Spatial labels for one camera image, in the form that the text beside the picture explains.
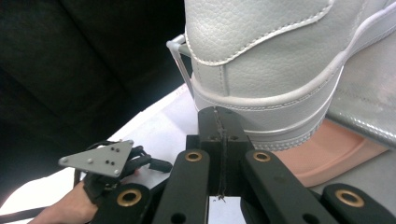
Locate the pink slide slipper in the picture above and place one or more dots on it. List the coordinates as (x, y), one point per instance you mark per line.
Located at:
(327, 155)

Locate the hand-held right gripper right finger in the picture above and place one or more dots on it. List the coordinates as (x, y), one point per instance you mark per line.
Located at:
(233, 140)

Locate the white lace-up sneaker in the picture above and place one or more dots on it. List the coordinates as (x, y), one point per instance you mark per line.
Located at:
(264, 62)

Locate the black curtain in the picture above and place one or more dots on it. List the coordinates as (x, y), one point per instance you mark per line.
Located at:
(62, 62)

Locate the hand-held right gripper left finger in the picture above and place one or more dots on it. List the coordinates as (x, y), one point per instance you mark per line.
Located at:
(211, 133)

